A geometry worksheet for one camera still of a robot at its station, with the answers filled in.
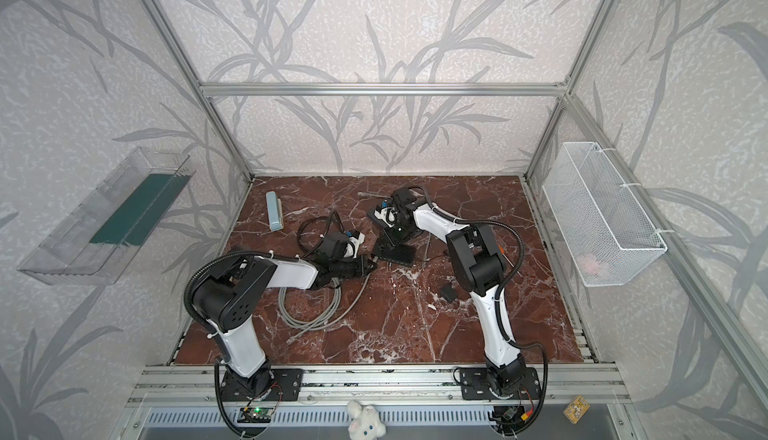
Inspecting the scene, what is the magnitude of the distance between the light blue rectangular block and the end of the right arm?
36 cm

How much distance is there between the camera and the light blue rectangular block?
1039 mm

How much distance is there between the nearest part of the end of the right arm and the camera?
78 cm
